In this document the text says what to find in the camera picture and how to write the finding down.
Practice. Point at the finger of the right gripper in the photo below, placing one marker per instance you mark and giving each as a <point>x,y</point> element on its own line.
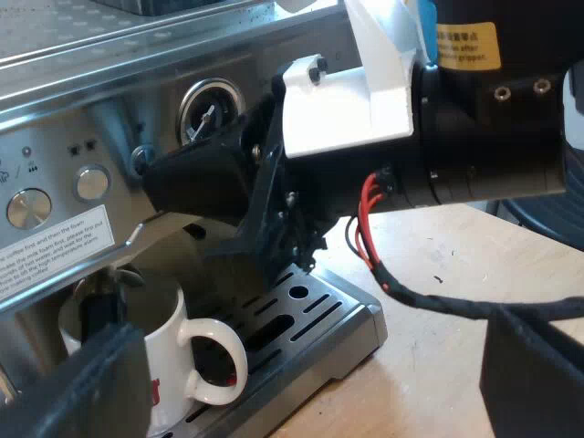
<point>196,182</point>
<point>267,219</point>

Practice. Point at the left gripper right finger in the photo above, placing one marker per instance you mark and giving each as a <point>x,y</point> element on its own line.
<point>534,378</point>

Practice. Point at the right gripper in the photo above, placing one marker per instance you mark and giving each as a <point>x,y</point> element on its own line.
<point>483,146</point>

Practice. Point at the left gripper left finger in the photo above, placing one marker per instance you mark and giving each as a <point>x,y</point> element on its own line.
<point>82,392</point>

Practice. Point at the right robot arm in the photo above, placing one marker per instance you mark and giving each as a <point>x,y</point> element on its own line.
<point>538,32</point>

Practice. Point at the white mug with red print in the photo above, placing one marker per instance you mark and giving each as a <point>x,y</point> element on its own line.
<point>169,356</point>

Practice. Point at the steel espresso machine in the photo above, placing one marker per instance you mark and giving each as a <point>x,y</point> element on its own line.
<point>114,82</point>

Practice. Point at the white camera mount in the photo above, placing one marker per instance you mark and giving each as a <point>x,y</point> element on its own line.
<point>347,114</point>

